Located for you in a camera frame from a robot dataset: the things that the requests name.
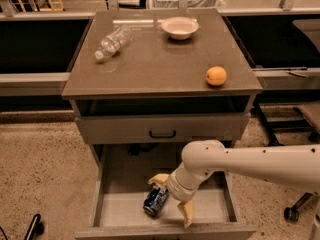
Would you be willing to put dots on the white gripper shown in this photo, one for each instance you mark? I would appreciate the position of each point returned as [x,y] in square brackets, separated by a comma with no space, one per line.
[175,188]

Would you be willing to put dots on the blue pepsi can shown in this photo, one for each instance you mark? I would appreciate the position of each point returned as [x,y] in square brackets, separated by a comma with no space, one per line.
[155,200]

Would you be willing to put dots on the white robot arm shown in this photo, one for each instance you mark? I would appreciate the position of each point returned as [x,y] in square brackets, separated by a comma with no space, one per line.
[295,166]

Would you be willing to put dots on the open grey middle drawer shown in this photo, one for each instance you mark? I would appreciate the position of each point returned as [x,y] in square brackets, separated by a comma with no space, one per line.
[122,187]

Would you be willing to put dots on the closed grey top drawer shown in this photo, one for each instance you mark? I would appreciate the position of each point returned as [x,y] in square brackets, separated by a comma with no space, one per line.
[135,129]

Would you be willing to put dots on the grey drawer cabinet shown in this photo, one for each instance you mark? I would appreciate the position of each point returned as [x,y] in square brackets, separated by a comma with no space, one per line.
[156,75]

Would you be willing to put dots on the orange fruit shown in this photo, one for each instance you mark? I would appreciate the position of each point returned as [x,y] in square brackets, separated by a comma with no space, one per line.
[216,76]

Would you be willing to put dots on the black chair leg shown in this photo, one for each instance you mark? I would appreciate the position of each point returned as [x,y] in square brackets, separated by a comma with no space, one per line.
[36,227]

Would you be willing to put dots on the clear plastic water bottle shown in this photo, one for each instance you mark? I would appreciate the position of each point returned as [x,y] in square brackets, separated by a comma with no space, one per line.
[113,42]

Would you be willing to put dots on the white paper bowl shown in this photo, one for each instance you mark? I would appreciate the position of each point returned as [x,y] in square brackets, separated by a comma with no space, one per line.
[180,28]

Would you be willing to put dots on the black drawer handle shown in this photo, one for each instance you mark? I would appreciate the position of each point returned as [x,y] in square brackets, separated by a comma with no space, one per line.
[155,135]

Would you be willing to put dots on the white wire basket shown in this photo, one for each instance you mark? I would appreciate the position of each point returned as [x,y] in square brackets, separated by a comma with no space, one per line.
[173,4]

